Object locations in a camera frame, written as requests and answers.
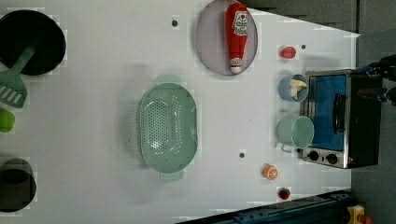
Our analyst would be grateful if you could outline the green plastic strainer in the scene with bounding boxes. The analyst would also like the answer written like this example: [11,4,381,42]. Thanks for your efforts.
[137,74,198,182]

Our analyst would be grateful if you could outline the black frying pan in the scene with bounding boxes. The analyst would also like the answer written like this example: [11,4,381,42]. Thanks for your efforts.
[0,9,66,76]

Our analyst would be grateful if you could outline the silver toaster oven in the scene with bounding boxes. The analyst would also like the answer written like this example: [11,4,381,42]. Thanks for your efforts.
[301,70,382,169]

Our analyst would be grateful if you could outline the red strawberry toy bottom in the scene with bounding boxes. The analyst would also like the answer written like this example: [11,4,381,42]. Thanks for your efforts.
[278,188,290,200]

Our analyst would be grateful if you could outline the red ketchup bottle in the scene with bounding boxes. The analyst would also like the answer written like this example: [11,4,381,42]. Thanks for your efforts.
[225,3,248,74]

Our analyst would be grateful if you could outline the yellow red toy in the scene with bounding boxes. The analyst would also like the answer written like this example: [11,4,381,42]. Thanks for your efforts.
[347,205,373,224]

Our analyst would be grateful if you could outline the yellow banana pieces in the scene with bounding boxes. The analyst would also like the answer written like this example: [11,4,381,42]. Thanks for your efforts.
[289,79,307,100]

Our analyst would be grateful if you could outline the green toy fruit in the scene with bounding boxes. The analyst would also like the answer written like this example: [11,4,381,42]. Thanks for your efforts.
[0,109,15,133]

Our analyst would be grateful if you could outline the dark grey pot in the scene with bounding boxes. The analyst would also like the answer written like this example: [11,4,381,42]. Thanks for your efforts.
[0,159,36,213]

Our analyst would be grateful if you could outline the green mug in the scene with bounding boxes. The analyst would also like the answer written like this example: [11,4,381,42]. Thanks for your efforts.
[276,116,315,153]

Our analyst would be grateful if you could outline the red toy strawberry top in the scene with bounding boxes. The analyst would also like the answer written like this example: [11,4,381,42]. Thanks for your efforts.
[279,47,297,59]

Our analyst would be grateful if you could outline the blue bowl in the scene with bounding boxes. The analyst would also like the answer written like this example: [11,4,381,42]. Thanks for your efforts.
[278,75,308,103]

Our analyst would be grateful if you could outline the blue metal frame rail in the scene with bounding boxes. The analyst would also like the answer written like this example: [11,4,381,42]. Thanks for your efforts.
[177,190,357,224]

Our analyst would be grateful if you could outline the orange slice toy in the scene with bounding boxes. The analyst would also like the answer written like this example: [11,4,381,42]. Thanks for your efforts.
[262,164,278,180]

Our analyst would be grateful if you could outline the green slotted spatula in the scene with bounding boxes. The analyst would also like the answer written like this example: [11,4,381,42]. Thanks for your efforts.
[0,47,35,108]

